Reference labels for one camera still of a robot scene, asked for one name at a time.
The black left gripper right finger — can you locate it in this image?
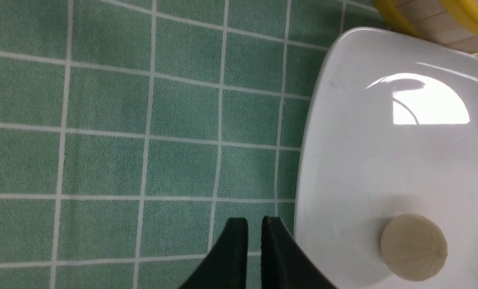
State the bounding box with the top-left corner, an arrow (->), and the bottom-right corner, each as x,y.
261,216 -> 335,289

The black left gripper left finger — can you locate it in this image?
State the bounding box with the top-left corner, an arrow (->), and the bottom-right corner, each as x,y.
180,218 -> 248,289

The beige steamed bun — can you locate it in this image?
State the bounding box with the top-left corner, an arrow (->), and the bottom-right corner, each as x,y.
380,214 -> 448,282

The white square plate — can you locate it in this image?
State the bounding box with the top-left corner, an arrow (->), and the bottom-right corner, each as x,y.
294,27 -> 478,289

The green checkered tablecloth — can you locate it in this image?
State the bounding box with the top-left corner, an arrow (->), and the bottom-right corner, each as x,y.
0,0 -> 395,289

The yellow bamboo steamer basket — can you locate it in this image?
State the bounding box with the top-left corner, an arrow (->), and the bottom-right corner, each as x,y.
373,0 -> 478,55

